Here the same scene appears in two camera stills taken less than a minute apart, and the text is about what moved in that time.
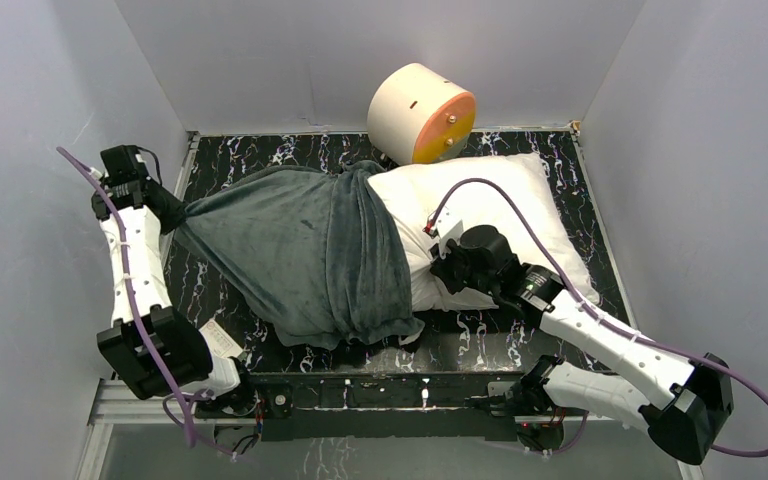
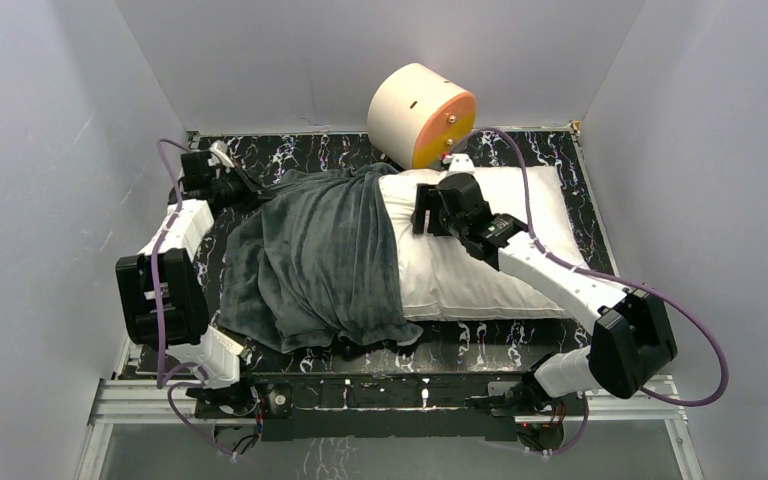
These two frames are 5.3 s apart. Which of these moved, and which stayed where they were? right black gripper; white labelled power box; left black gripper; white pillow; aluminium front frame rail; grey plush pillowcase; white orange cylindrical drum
Moved: right black gripper; white pillow; left black gripper
Stayed: aluminium front frame rail; grey plush pillowcase; white orange cylindrical drum; white labelled power box
